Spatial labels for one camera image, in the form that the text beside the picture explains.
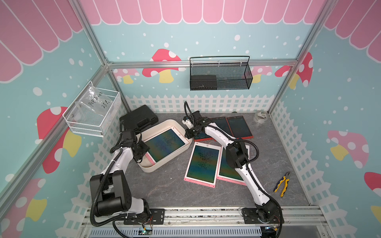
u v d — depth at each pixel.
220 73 0.94
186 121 0.95
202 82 0.85
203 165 0.92
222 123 1.16
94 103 0.71
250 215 0.74
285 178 0.86
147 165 0.85
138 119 1.09
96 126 0.62
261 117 1.15
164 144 0.96
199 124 0.79
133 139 0.72
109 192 0.46
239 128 1.13
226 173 0.87
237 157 0.66
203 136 0.88
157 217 0.75
